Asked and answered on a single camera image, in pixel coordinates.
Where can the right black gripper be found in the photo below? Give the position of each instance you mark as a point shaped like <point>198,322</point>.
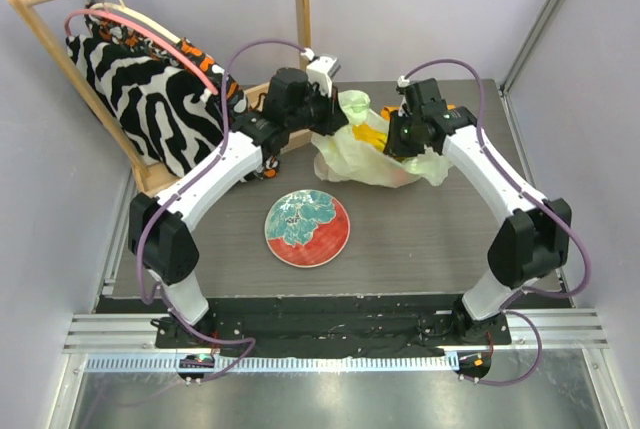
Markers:
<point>396,138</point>

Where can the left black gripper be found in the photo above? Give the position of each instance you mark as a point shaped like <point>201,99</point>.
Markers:
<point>333,115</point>

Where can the fake yellow bananas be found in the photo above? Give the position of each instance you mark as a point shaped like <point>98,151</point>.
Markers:
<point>367,134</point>

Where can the pale yellow plastic bag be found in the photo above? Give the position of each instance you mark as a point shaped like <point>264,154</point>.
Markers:
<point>341,157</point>

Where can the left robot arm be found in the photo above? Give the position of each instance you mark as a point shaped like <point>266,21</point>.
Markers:
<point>160,227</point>

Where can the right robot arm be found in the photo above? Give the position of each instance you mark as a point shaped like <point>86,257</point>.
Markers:
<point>530,243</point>

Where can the fake orange fruit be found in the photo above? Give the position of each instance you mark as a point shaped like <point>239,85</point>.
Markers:
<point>402,178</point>

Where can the orange folded cloth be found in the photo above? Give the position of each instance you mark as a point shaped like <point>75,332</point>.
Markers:
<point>387,111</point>

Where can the red and teal plate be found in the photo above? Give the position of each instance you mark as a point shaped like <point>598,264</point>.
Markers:
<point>307,228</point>

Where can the zebra print garment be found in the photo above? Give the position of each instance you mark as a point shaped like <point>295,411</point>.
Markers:
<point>167,113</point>

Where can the orange patterned garment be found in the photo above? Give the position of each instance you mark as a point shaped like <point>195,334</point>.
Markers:
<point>232,99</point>

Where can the cream clothes hanger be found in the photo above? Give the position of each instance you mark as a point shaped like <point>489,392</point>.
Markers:
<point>146,26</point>

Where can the pink clothes hanger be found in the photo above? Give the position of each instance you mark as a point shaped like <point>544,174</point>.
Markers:
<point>167,47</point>

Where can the wooden clothes rack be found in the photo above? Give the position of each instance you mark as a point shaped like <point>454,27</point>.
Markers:
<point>52,146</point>

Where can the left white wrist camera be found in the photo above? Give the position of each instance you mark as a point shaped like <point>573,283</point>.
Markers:
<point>320,70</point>

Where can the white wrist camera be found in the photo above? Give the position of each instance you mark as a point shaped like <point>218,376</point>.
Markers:
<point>404,85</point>
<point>320,70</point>

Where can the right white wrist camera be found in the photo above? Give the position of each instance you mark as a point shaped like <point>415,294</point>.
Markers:
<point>404,85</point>

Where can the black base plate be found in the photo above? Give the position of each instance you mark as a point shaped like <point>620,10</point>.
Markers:
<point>321,327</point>

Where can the slotted cable duct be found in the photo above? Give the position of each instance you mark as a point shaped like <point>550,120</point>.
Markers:
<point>199,363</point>

